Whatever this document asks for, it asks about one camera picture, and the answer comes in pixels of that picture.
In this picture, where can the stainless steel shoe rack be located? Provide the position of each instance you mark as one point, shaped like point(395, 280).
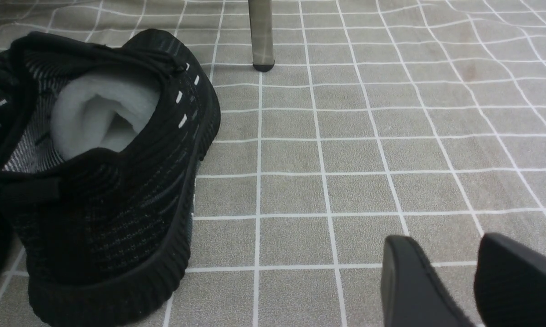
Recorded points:
point(261, 29)

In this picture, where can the grey checkered floor cloth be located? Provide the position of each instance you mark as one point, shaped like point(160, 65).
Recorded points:
point(417, 117)

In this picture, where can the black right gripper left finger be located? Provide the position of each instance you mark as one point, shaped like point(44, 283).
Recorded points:
point(412, 293)

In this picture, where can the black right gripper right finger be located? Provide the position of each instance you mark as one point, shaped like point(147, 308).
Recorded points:
point(510, 283)

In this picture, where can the black knit sneaker right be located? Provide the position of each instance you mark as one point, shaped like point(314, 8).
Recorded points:
point(99, 151)

